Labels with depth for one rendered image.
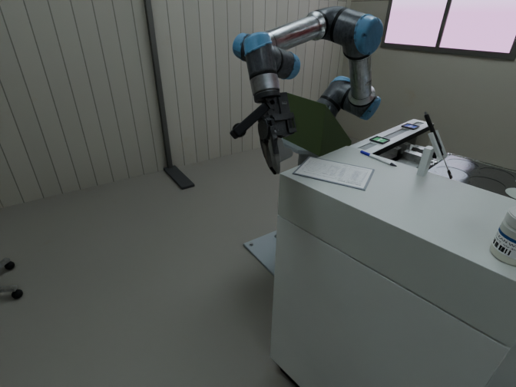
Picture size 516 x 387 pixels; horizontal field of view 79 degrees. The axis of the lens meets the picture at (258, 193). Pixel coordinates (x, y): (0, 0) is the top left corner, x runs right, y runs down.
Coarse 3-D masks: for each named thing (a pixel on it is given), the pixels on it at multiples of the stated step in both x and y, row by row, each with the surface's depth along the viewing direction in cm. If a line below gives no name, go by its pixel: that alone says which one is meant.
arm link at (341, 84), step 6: (336, 78) 151; (342, 78) 149; (348, 78) 148; (330, 84) 152; (336, 84) 149; (342, 84) 148; (348, 84) 148; (330, 90) 150; (336, 90) 148; (342, 90) 147; (348, 90) 146; (330, 96) 149; (336, 96) 148; (342, 96) 147; (336, 102) 149; (342, 102) 148; (342, 108) 151
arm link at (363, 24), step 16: (336, 16) 109; (352, 16) 106; (368, 16) 105; (336, 32) 110; (352, 32) 106; (368, 32) 104; (352, 48) 110; (368, 48) 108; (352, 64) 120; (368, 64) 120; (352, 80) 129; (368, 80) 128; (352, 96) 140; (368, 96) 137; (352, 112) 147; (368, 112) 141
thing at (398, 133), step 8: (416, 120) 145; (392, 128) 133; (400, 128) 133; (384, 136) 125; (392, 136) 126; (400, 136) 125; (352, 144) 116; (360, 144) 116; (368, 144) 117; (376, 144) 117; (384, 144) 116; (368, 152) 110
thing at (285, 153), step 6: (270, 144) 81; (282, 144) 82; (270, 150) 82; (282, 150) 82; (288, 150) 83; (276, 156) 81; (282, 156) 82; (288, 156) 83; (276, 162) 81; (276, 168) 82
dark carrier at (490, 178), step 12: (432, 168) 113; (444, 168) 113; (456, 168) 113; (468, 168) 114; (480, 168) 113; (492, 168) 114; (468, 180) 105; (480, 180) 105; (492, 180) 105; (504, 180) 105; (504, 192) 98
